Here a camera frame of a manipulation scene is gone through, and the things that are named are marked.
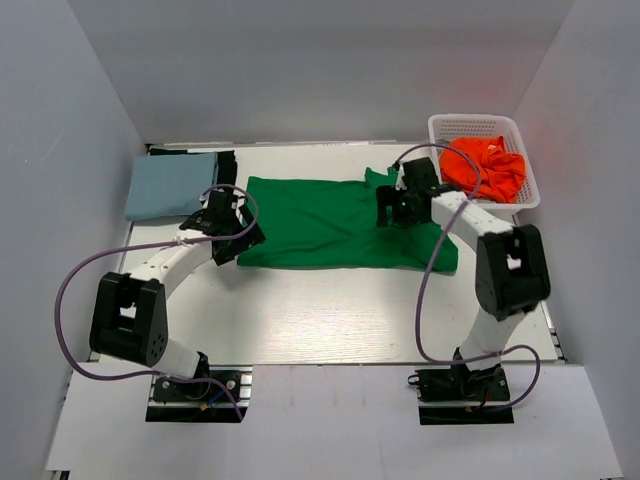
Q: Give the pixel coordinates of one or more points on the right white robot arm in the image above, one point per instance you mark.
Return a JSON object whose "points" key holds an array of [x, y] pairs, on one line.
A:
{"points": [[511, 274]]}

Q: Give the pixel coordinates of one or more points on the orange t shirt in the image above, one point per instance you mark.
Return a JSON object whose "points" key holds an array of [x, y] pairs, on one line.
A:
{"points": [[502, 173]]}

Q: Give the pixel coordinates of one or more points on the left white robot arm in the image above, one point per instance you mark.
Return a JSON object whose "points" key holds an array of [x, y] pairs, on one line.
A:
{"points": [[130, 320]]}

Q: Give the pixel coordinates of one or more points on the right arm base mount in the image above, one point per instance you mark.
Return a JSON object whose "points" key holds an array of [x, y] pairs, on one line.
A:
{"points": [[456, 396]]}

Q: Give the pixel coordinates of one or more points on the green t shirt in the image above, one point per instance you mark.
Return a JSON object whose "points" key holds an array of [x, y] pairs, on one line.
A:
{"points": [[310, 224]]}

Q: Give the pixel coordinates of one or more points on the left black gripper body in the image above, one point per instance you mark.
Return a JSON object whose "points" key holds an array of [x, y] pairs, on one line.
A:
{"points": [[236, 227]]}

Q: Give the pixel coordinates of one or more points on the white plastic basket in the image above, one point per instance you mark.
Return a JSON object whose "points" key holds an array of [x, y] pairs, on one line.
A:
{"points": [[444, 128]]}

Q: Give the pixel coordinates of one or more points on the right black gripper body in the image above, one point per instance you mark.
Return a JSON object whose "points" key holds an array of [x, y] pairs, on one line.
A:
{"points": [[404, 212]]}

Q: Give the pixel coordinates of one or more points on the folded black t shirt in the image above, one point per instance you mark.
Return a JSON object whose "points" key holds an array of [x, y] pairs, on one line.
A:
{"points": [[226, 168]]}

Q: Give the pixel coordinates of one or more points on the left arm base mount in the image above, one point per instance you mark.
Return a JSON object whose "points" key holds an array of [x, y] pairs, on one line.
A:
{"points": [[171, 402]]}

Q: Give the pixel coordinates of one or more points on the folded light blue t shirt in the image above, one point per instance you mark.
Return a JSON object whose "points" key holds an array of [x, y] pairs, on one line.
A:
{"points": [[169, 185]]}

